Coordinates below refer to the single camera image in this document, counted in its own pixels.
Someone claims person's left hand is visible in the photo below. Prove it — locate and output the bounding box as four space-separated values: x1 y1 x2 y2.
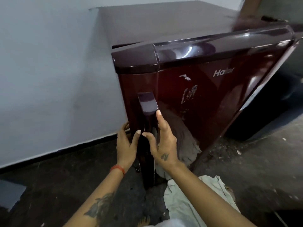
116 122 142 173

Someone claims person's right hand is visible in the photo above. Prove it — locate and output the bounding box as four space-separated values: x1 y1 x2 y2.
141 110 183 175

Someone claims white refrigerator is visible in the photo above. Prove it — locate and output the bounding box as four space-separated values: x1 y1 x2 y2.
98 0 303 190

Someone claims person's left forearm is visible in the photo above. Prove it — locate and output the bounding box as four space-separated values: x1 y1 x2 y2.
63 166 125 227

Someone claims person's right forearm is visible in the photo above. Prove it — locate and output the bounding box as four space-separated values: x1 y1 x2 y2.
169 162 257 227

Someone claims person's foot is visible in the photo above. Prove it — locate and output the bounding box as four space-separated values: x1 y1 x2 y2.
137 215 152 227

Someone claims pale pink shirt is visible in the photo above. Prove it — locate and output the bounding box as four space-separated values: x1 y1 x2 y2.
148 219 181 227

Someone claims red thread bracelet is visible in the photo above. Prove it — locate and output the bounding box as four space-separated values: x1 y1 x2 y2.
110 165 126 177

